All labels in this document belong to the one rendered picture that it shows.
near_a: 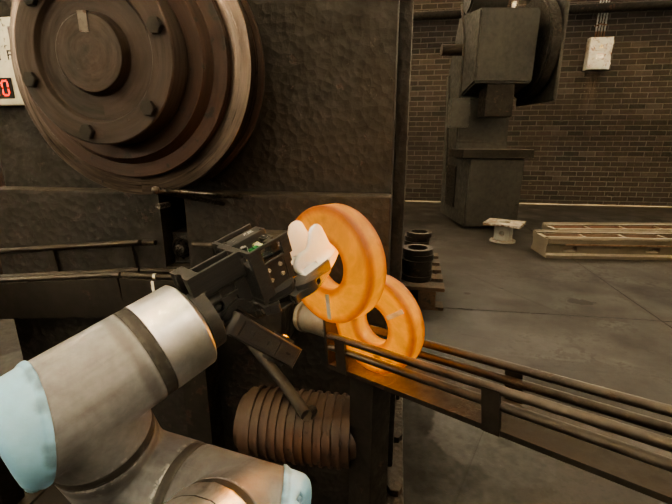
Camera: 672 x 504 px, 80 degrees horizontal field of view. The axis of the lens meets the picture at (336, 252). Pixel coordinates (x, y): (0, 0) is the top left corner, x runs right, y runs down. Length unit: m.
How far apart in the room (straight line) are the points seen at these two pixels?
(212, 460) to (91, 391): 0.12
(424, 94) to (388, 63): 5.98
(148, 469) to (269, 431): 0.36
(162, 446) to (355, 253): 0.28
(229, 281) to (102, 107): 0.48
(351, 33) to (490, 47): 4.06
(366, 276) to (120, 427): 0.28
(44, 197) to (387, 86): 0.82
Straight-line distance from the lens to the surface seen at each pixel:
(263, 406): 0.78
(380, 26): 0.90
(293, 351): 0.48
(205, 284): 0.40
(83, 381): 0.37
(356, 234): 0.48
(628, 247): 4.25
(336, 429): 0.75
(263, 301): 0.43
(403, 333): 0.60
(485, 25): 4.93
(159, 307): 0.39
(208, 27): 0.80
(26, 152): 1.25
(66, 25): 0.84
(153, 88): 0.75
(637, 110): 7.63
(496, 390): 0.53
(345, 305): 0.51
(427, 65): 6.92
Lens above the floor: 0.98
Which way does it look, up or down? 15 degrees down
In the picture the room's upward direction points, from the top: straight up
